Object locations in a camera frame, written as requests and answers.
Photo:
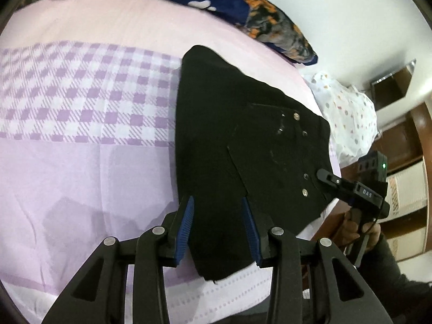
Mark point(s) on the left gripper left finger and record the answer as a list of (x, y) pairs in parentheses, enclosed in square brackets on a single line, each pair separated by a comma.
[(96, 294)]

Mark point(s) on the pink purple checked bedsheet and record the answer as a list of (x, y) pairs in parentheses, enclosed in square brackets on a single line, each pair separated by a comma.
[(88, 97)]

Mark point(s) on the black pants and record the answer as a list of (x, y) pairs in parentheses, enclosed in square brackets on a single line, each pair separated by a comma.
[(237, 139)]

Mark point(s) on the dark wall monitor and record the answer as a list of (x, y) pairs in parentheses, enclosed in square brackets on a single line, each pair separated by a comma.
[(392, 87)]

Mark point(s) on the white dotted fabric bundle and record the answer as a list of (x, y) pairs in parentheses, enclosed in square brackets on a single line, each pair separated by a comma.
[(350, 113)]

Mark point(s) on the person's right forearm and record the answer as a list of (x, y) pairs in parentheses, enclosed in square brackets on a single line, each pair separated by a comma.
[(405, 300)]

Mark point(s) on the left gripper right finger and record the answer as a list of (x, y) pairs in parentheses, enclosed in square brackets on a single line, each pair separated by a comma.
[(338, 293)]

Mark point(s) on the person's right hand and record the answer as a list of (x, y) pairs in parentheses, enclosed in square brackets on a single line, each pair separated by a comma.
[(349, 231)]

